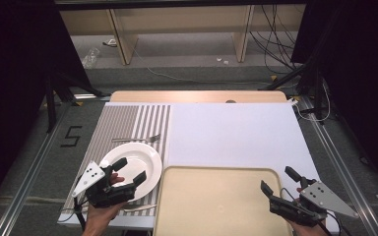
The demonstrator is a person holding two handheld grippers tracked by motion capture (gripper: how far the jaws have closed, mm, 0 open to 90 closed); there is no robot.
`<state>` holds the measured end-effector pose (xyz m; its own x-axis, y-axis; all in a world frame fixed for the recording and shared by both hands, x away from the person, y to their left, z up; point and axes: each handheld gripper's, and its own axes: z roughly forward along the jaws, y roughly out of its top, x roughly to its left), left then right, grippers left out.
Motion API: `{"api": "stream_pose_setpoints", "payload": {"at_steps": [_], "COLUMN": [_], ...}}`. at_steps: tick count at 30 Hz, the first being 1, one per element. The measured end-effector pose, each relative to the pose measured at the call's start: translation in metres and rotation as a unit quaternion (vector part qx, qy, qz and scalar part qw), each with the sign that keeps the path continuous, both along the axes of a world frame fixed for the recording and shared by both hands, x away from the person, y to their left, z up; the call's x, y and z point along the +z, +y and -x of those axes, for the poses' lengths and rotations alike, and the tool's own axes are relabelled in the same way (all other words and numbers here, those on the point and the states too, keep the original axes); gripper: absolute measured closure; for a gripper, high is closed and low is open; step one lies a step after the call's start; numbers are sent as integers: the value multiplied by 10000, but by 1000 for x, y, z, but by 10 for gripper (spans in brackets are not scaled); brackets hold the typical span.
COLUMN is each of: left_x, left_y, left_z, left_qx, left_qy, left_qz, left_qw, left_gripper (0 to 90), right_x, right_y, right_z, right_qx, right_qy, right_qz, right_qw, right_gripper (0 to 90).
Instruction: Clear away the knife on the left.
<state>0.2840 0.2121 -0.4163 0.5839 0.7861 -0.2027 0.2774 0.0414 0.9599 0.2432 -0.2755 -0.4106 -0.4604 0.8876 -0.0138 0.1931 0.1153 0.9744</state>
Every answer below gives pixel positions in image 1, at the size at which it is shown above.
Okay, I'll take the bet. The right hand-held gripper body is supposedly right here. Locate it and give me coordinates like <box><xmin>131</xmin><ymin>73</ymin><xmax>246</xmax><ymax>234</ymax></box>
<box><xmin>268</xmin><ymin>180</ymin><xmax>360</xmax><ymax>228</ymax></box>

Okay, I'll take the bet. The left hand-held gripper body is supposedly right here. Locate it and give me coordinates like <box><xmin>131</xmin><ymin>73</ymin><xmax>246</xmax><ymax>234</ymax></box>
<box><xmin>71</xmin><ymin>160</ymin><xmax>137</xmax><ymax>209</ymax></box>

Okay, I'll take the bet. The white plate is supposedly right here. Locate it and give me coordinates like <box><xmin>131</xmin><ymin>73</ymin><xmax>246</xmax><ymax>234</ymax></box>
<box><xmin>99</xmin><ymin>142</ymin><xmax>163</xmax><ymax>203</ymax></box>

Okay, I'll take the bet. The metal fork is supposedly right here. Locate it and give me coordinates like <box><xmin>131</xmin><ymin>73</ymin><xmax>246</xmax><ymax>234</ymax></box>
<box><xmin>111</xmin><ymin>133</ymin><xmax>162</xmax><ymax>145</ymax></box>

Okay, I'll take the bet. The beige plastic tray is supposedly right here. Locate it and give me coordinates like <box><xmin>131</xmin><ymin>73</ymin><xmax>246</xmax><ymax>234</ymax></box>
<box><xmin>152</xmin><ymin>165</ymin><xmax>295</xmax><ymax>236</ymax></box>

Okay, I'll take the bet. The person's left hand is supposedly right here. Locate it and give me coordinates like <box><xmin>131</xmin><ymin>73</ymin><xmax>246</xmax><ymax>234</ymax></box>
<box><xmin>85</xmin><ymin>173</ymin><xmax>129</xmax><ymax>228</ymax></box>

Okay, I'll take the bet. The person's right hand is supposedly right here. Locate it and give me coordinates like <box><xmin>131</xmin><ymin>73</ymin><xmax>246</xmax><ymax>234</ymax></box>
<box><xmin>286</xmin><ymin>218</ymin><xmax>330</xmax><ymax>236</ymax></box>

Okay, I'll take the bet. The grey striped placemat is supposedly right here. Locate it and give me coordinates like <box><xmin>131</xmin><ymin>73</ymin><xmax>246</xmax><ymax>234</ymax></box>
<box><xmin>61</xmin><ymin>103</ymin><xmax>172</xmax><ymax>218</ymax></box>

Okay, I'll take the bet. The white table sheet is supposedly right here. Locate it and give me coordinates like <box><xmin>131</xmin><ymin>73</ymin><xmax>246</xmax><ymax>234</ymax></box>
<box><xmin>57</xmin><ymin>101</ymin><xmax>342</xmax><ymax>236</ymax></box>

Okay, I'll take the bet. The black tripod stand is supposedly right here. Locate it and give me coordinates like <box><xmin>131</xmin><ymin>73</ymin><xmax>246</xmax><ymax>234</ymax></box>
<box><xmin>258</xmin><ymin>57</ymin><xmax>333</xmax><ymax>125</ymax></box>
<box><xmin>43</xmin><ymin>69</ymin><xmax>111</xmax><ymax>134</ymax></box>

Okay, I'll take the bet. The clear plastic bag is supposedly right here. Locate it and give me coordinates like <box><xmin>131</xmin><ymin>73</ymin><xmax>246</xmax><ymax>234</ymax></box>
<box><xmin>81</xmin><ymin>47</ymin><xmax>101</xmax><ymax>69</ymax></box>

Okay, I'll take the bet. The black curtain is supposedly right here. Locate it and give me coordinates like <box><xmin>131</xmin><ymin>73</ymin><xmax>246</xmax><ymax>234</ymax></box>
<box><xmin>0</xmin><ymin>0</ymin><xmax>95</xmax><ymax>224</ymax></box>
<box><xmin>289</xmin><ymin>0</ymin><xmax>378</xmax><ymax>195</ymax></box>

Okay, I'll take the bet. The light wooden desk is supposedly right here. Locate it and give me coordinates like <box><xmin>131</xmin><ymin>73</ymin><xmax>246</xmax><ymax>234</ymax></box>
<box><xmin>58</xmin><ymin>3</ymin><xmax>307</xmax><ymax>66</ymax></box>

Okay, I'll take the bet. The right hand-held gripper cable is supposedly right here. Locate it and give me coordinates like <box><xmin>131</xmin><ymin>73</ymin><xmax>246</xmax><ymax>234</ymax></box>
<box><xmin>317</xmin><ymin>211</ymin><xmax>352</xmax><ymax>236</ymax></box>

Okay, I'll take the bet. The hand-held gripper cable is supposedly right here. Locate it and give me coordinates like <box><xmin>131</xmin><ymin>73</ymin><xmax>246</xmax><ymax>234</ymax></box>
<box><xmin>317</xmin><ymin>211</ymin><xmax>352</xmax><ymax>236</ymax></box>
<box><xmin>58</xmin><ymin>196</ymin><xmax>89</xmax><ymax>231</ymax></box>

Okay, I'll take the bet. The left hand-held gripper cable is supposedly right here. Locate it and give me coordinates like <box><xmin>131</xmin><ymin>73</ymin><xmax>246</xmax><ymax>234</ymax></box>
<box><xmin>58</xmin><ymin>196</ymin><xmax>89</xmax><ymax>231</ymax></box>

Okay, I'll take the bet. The aluminium floor rail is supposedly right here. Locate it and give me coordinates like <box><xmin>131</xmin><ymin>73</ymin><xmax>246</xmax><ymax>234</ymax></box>
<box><xmin>0</xmin><ymin>100</ymin><xmax>74</xmax><ymax>236</ymax></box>
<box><xmin>298</xmin><ymin>95</ymin><xmax>378</xmax><ymax>236</ymax></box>

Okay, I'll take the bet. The short white cable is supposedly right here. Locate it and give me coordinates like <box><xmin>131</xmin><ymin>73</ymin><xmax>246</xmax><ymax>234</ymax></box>
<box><xmin>289</xmin><ymin>78</ymin><xmax>333</xmax><ymax>124</ymax></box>

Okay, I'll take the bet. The black cable bundle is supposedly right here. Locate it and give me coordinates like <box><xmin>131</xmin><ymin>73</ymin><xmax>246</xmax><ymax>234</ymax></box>
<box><xmin>248</xmin><ymin>4</ymin><xmax>307</xmax><ymax>75</ymax></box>

